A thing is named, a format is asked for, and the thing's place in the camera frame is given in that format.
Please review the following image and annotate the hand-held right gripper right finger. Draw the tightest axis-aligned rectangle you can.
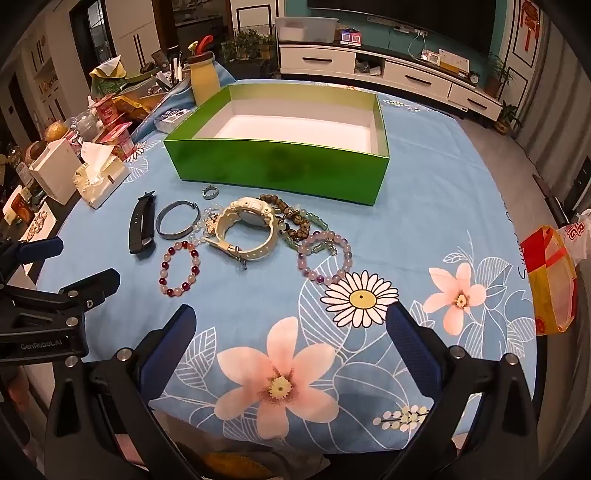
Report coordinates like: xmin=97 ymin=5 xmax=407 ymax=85
xmin=383 ymin=301 xmax=541 ymax=480

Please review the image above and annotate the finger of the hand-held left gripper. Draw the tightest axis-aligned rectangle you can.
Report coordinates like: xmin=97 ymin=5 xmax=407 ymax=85
xmin=0 ymin=237 xmax=64 ymax=282
xmin=0 ymin=268 xmax=122 ymax=326

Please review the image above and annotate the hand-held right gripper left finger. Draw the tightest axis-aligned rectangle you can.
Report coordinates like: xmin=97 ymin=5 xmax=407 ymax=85
xmin=44 ymin=304 xmax=204 ymax=480

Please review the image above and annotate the red and pink bead bracelet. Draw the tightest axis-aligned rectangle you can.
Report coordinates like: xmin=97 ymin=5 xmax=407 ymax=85
xmin=160 ymin=241 xmax=204 ymax=297

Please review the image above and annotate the black wristband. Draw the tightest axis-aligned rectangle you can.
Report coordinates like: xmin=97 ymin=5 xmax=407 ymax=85
xmin=129 ymin=192 xmax=158 ymax=256

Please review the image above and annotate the lavender bead bracelet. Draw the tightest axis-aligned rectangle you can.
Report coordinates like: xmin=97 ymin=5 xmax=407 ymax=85
xmin=297 ymin=231 xmax=354 ymax=286

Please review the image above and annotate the white wristwatch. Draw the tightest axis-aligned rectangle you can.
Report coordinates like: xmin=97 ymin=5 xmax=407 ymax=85
xmin=203 ymin=196 xmax=283 ymax=271

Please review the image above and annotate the jade green bracelet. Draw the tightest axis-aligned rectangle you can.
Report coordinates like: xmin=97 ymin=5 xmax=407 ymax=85
xmin=277 ymin=208 xmax=340 ymax=259

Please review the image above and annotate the green cardboard box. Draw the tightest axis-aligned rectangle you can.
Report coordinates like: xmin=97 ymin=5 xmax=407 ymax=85
xmin=163 ymin=83 xmax=391 ymax=207

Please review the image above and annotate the white carton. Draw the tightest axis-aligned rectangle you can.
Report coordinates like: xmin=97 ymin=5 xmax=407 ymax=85
xmin=28 ymin=138 xmax=81 ymax=206

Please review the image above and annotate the silver bangle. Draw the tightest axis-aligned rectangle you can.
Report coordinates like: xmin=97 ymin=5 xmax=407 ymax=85
xmin=156 ymin=200 xmax=201 ymax=241

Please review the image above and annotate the tissue pack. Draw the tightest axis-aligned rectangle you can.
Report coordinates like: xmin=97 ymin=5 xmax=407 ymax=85
xmin=74 ymin=141 xmax=131 ymax=210

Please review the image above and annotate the blue floral tablecloth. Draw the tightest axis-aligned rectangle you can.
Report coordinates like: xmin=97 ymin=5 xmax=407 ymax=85
xmin=34 ymin=65 xmax=539 ymax=455

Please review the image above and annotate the pink snack carton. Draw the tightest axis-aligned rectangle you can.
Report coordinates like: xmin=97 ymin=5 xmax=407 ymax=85
xmin=90 ymin=95 xmax=123 ymax=127
xmin=95 ymin=122 xmax=137 ymax=160

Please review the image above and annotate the red and yellow plastic bag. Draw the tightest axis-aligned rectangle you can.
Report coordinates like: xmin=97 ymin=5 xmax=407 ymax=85
xmin=526 ymin=225 xmax=578 ymax=335

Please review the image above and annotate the yellow snack bag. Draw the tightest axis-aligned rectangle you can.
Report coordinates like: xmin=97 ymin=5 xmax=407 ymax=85
xmin=113 ymin=95 xmax=153 ymax=123

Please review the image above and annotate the blue and white card box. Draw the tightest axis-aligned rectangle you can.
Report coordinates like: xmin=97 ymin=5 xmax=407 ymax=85
xmin=154 ymin=107 xmax=197 ymax=132

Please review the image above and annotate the green bag with yellow cloth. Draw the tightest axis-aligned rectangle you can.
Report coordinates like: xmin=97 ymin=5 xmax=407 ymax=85
xmin=90 ymin=55 xmax=127 ymax=93

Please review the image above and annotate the white plastic bag red print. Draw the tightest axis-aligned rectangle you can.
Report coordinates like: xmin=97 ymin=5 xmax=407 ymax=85
xmin=561 ymin=217 xmax=591 ymax=264

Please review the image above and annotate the yellow bottle with red straw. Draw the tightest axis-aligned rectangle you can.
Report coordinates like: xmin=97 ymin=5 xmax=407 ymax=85
xmin=186 ymin=36 xmax=220 ymax=107

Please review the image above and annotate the small potted plant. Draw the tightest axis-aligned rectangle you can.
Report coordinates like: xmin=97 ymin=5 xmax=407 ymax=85
xmin=496 ymin=102 xmax=525 ymax=134

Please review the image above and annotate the grey curtain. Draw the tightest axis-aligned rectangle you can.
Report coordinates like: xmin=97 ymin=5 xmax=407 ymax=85
xmin=515 ymin=55 xmax=591 ymax=185

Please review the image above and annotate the tall potted plant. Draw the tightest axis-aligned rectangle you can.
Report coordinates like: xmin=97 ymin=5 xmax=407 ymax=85
xmin=487 ymin=53 xmax=514 ymax=97

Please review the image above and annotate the white and yellow box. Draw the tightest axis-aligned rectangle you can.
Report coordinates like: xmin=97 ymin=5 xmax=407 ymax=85
xmin=438 ymin=48 xmax=469 ymax=75

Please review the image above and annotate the white television cabinet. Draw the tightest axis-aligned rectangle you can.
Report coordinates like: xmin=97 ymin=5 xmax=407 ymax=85
xmin=277 ymin=44 xmax=504 ymax=123

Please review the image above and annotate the clear storage bin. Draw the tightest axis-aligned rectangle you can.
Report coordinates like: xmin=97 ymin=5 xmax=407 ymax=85
xmin=274 ymin=16 xmax=340 ymax=44

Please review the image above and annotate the television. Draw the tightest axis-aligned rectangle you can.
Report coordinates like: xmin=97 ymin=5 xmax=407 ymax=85
xmin=307 ymin=0 xmax=497 ymax=51

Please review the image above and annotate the clear crystal bracelet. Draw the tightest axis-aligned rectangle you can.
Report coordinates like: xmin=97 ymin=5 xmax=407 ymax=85
xmin=187 ymin=205 xmax=222 ymax=245

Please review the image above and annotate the brown bead bracelet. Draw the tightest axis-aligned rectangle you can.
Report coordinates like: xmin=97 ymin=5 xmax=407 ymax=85
xmin=259 ymin=193 xmax=312 ymax=243

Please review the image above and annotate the potted plant behind wire cage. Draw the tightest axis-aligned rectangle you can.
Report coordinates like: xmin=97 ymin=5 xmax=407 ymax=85
xmin=222 ymin=28 xmax=276 ymax=65

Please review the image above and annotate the red knot wall decoration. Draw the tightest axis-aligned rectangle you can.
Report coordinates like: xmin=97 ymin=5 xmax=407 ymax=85
xmin=519 ymin=0 xmax=539 ymax=56

